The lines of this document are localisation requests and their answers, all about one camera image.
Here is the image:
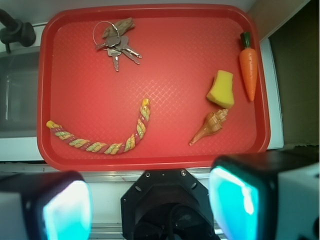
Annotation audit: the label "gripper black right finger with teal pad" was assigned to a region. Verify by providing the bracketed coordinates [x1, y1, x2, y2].
[208, 149, 320, 240]

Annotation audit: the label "yellow sponge piece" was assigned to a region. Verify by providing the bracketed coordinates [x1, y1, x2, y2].
[206, 70, 235, 109]

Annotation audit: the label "brown wood piece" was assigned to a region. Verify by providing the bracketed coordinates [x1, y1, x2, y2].
[102, 17, 135, 39]

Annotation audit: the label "stainless steel sink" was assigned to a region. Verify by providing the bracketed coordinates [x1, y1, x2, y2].
[0, 51, 40, 138]

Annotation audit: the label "silver keys on ring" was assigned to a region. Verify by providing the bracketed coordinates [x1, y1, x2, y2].
[92, 20, 142, 72]

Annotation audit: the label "red plastic tray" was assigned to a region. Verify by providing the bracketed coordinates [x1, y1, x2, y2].
[37, 4, 270, 171]

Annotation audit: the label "multicoloured twisted rope toy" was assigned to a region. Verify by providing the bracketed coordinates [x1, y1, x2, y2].
[46, 98, 151, 155]

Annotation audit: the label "striped spiral seashell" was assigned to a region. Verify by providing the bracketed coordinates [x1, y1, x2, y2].
[188, 108, 229, 146]

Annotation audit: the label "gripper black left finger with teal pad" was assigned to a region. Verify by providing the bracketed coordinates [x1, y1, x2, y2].
[0, 171, 93, 240]

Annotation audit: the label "orange toy carrot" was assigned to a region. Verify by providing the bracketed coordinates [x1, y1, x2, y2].
[239, 31, 258, 102]

